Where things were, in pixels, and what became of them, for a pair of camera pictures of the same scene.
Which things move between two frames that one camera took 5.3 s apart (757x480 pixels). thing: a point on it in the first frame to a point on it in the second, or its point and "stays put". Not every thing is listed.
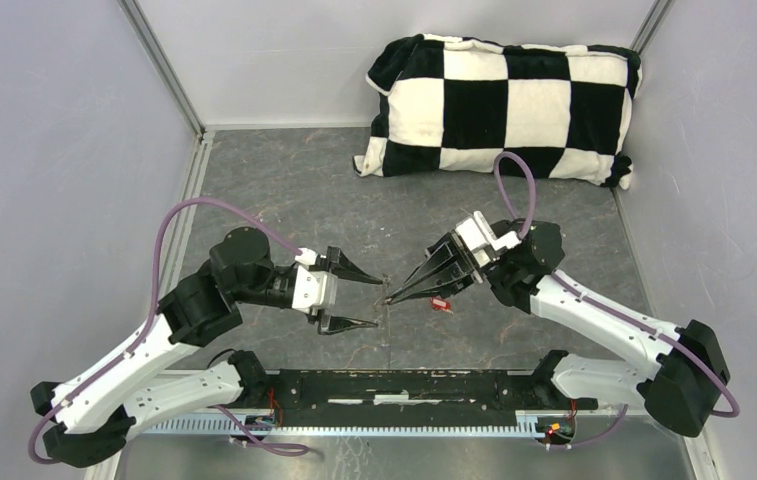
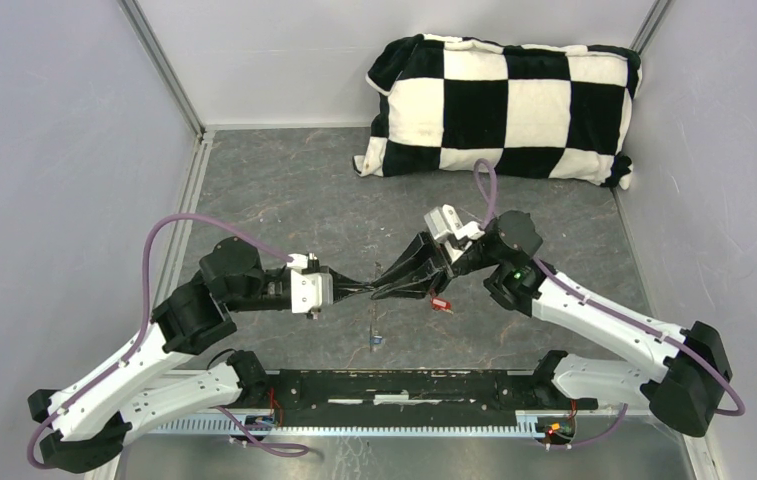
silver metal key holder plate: (385, 324) to (376, 311)
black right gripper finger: (440, 253) to (422, 248)
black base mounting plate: (406, 398) stays put
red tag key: (441, 304) stays put
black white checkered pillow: (449, 104) stays put
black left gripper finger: (340, 265) to (344, 286)
